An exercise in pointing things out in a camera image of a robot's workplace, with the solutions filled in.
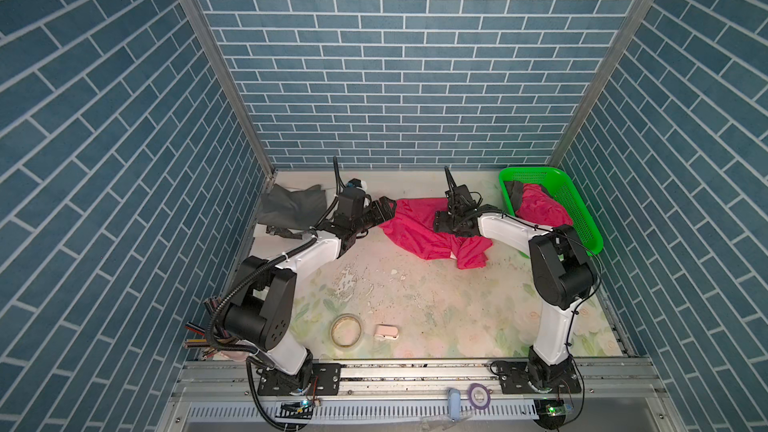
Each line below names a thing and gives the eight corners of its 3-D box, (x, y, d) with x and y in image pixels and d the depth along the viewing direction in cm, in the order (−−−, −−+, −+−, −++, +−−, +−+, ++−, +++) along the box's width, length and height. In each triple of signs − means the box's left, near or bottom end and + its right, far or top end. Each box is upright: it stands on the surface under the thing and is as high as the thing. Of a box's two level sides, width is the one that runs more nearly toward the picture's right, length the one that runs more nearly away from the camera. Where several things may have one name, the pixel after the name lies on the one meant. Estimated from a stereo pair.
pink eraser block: (375, 339, 82) (374, 336, 80) (375, 327, 84) (375, 324, 81) (398, 339, 82) (398, 336, 80) (398, 328, 84) (398, 324, 82)
